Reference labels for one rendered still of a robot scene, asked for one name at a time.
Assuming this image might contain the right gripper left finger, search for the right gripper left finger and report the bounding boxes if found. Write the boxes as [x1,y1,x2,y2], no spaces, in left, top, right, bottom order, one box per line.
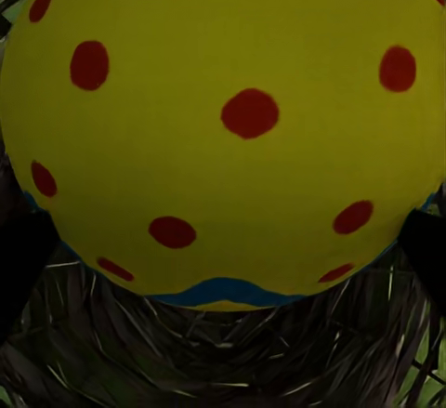
[0,211,60,349]

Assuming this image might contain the easter egg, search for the easter egg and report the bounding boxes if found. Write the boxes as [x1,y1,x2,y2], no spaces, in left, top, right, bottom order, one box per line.
[0,0,446,312]

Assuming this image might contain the wicker basket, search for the wicker basket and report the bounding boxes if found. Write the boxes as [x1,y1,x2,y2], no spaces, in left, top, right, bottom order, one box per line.
[0,0,446,408]

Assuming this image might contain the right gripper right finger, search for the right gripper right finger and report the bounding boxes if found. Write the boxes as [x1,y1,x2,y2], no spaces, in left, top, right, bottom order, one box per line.
[396,211,446,320]

